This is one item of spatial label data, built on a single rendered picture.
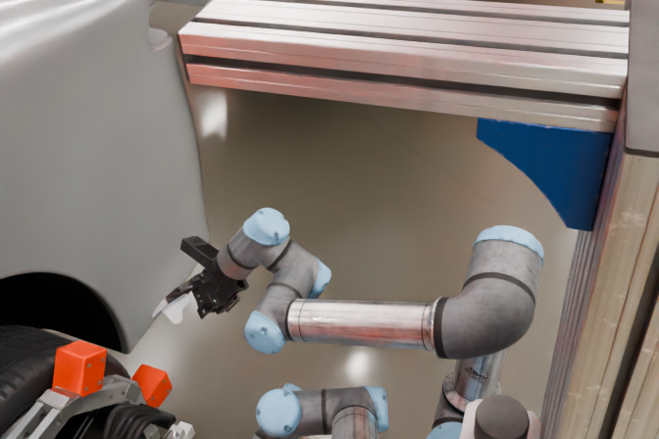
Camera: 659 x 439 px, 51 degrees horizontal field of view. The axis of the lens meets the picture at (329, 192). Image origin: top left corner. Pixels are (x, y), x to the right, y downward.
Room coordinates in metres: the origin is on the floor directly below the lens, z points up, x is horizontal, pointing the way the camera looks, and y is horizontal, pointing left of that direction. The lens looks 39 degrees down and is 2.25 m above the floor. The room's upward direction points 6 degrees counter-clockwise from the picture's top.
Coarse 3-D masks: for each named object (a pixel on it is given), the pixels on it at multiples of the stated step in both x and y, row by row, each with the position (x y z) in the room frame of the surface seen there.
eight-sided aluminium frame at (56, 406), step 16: (112, 384) 0.93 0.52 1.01; (128, 384) 0.95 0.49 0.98; (48, 400) 0.83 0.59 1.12; (64, 400) 0.82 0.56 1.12; (80, 400) 0.84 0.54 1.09; (96, 400) 0.88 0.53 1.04; (112, 400) 0.90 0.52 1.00; (128, 400) 0.93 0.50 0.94; (144, 400) 0.97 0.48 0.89; (32, 416) 0.79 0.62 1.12; (48, 416) 0.79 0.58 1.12; (64, 416) 0.80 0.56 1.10; (16, 432) 0.76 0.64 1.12; (32, 432) 0.78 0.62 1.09; (48, 432) 0.76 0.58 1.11; (144, 432) 0.94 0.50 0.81
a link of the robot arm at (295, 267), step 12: (288, 252) 0.93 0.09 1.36; (300, 252) 0.94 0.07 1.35; (276, 264) 0.91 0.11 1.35; (288, 264) 0.91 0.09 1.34; (300, 264) 0.91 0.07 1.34; (312, 264) 0.92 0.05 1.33; (276, 276) 0.89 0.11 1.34; (288, 276) 0.88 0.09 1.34; (300, 276) 0.88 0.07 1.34; (312, 276) 0.90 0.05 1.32; (324, 276) 0.90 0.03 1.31; (300, 288) 0.86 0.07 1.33; (312, 288) 0.89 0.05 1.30; (324, 288) 0.89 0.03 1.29
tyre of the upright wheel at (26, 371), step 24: (0, 336) 1.00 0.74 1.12; (24, 336) 1.02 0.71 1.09; (48, 336) 1.04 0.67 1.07; (0, 360) 0.91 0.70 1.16; (24, 360) 0.92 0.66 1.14; (48, 360) 0.92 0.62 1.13; (0, 384) 0.84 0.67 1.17; (24, 384) 0.85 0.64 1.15; (48, 384) 0.88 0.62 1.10; (0, 408) 0.79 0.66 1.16; (24, 408) 0.82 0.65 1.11; (0, 432) 0.77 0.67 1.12
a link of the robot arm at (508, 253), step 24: (480, 240) 0.82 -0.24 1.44; (504, 240) 0.80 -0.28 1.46; (528, 240) 0.80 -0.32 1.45; (480, 264) 0.76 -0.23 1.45; (504, 264) 0.75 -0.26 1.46; (528, 264) 0.75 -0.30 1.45; (528, 288) 0.71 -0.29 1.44; (456, 360) 0.81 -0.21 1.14; (480, 360) 0.76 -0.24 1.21; (456, 384) 0.78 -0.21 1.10; (480, 384) 0.75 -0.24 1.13; (456, 408) 0.76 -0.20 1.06
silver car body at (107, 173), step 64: (0, 0) 1.38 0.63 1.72; (64, 0) 1.46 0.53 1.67; (128, 0) 1.59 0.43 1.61; (0, 64) 1.23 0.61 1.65; (64, 64) 1.35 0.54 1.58; (128, 64) 1.51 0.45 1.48; (0, 128) 1.16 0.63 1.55; (64, 128) 1.29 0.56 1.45; (128, 128) 1.45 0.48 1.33; (192, 128) 1.70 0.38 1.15; (0, 192) 1.11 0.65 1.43; (64, 192) 1.23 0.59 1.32; (128, 192) 1.39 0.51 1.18; (192, 192) 1.61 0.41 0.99; (0, 256) 1.05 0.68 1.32; (64, 256) 1.17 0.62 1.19; (128, 256) 1.33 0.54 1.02; (128, 320) 1.26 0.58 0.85
